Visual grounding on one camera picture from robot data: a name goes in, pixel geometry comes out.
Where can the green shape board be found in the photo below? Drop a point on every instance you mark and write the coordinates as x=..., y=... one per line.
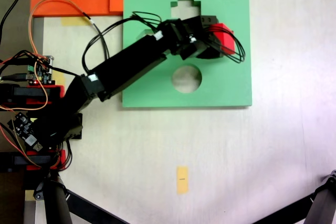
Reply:
x=223, y=87

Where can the yellow tape strip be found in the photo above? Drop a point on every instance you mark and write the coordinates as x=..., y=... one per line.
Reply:
x=71, y=21

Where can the yellow tape mark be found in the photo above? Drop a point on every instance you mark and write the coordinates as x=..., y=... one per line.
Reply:
x=182, y=180

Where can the black tripod strut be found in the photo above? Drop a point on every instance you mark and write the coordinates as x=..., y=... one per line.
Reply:
x=288, y=209
x=92, y=208

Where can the black table clamp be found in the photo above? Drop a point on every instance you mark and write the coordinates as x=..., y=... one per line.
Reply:
x=26, y=159
x=23, y=91

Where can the notched black tripod leg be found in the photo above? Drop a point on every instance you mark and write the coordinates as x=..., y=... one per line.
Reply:
x=323, y=203

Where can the black converter circuit board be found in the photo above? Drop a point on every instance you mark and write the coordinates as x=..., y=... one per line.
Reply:
x=23, y=127

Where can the red base bracket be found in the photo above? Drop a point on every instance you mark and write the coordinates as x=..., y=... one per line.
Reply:
x=61, y=155
x=59, y=93

